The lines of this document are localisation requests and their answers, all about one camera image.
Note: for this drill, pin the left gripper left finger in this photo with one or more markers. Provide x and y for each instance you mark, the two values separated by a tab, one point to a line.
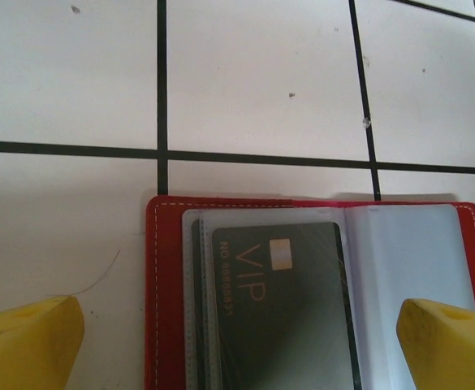
26	349

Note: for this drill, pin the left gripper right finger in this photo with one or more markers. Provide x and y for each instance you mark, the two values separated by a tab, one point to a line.
452	353

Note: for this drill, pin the red card holder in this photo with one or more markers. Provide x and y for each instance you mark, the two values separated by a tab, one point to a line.
160	284

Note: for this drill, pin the black VIP credit card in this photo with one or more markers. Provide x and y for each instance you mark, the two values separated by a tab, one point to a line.
294	325

